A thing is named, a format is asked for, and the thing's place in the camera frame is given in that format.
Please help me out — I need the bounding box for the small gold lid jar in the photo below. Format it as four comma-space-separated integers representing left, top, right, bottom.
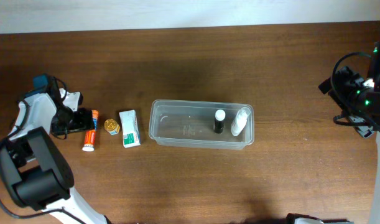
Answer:
104, 119, 120, 136

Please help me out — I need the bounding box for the orange effervescent tablet tube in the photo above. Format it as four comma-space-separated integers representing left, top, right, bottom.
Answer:
82, 110, 99, 152

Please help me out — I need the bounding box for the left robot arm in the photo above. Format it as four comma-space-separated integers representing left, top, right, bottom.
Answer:
0, 74, 110, 223

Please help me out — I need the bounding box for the white green medicine box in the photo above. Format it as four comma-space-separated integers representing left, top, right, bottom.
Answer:
119, 110, 141, 148

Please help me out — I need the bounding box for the clear plastic container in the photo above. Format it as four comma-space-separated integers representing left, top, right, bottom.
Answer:
149, 100, 255, 150

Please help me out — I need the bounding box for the dark bottle white cap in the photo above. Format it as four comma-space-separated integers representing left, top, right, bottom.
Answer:
214, 110, 226, 134

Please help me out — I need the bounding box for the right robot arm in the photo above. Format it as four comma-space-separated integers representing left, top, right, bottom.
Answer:
318, 41, 380, 223

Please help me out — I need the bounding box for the white spray bottle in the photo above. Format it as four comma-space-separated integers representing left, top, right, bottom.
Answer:
231, 107, 251, 136

